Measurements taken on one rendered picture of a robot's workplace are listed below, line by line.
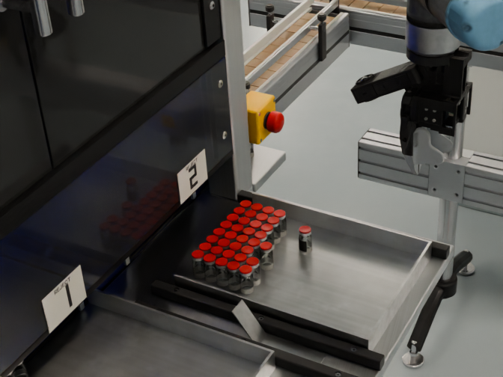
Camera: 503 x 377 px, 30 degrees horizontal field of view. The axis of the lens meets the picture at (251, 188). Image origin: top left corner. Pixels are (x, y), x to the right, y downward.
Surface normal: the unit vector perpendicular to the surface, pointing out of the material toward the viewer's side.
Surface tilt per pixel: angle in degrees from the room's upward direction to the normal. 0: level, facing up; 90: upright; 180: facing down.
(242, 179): 90
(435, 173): 90
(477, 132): 90
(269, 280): 0
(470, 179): 90
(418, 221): 0
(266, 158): 0
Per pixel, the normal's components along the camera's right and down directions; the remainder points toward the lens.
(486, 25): 0.27, 0.53
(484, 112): -0.48, 0.51
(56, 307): 0.87, 0.23
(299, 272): -0.06, -0.83
